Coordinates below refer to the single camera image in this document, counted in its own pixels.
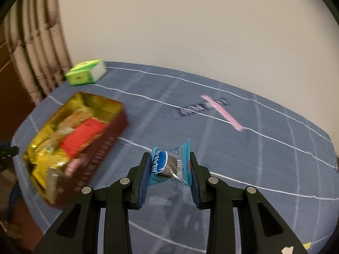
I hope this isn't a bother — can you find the green tissue pack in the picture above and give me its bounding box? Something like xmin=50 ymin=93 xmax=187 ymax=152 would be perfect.
xmin=65 ymin=59 xmax=107 ymax=86

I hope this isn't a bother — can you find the clear fried twist snack bag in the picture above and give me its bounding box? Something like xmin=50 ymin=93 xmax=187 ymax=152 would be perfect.
xmin=50 ymin=108 xmax=94 ymax=141

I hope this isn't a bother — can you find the pink wafer stick wrapper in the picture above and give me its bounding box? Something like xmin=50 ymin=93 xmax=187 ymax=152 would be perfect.
xmin=200 ymin=95 xmax=244 ymax=131

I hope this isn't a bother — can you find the blue cookie wrapper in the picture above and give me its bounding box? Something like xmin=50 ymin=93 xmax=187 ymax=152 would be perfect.
xmin=149 ymin=139 xmax=192 ymax=186

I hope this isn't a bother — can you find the yellow snack packet in tin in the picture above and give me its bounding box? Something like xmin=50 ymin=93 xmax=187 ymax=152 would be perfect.
xmin=25 ymin=125 xmax=70 ymax=190

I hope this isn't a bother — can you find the gold and red tin box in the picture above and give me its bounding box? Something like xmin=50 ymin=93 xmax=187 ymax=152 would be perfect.
xmin=23 ymin=92 xmax=128 ymax=210

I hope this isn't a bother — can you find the clear black sesame bar pack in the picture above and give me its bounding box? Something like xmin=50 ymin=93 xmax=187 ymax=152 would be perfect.
xmin=45 ymin=162 xmax=70 ymax=204

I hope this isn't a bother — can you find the red snack bar wrapper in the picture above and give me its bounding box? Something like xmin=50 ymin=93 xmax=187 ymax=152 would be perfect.
xmin=60 ymin=117 xmax=108 ymax=158

